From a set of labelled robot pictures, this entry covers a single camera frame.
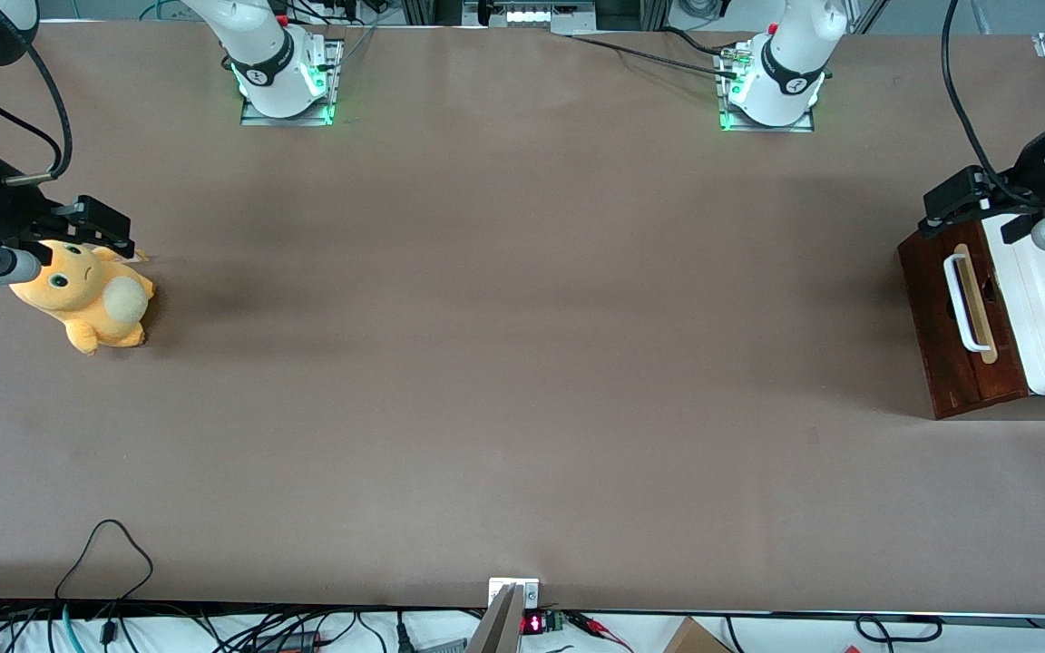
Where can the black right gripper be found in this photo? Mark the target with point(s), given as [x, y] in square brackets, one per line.
[7, 210]

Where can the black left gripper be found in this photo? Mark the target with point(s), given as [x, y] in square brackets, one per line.
[1027, 170]

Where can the dark wooden drawer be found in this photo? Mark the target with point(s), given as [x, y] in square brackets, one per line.
[940, 363]

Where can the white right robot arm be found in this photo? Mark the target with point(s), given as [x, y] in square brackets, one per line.
[273, 68]

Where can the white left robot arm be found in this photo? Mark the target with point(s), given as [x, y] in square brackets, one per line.
[790, 77]

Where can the orange plush toy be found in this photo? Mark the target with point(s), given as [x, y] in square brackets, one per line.
[78, 304]

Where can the black power adapter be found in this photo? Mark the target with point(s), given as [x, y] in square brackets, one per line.
[287, 641]

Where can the white power strip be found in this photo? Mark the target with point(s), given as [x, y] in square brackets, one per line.
[536, 15]

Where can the brown cardboard box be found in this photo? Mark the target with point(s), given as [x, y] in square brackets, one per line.
[695, 639]

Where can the grey metal bar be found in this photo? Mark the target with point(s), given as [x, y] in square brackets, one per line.
[497, 630]

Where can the red digit display module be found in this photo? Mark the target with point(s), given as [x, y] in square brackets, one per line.
[533, 623]

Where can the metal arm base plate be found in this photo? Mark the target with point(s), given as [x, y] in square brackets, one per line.
[334, 82]
[724, 113]

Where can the white table edge bracket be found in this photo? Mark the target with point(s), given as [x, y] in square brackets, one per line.
[532, 594]

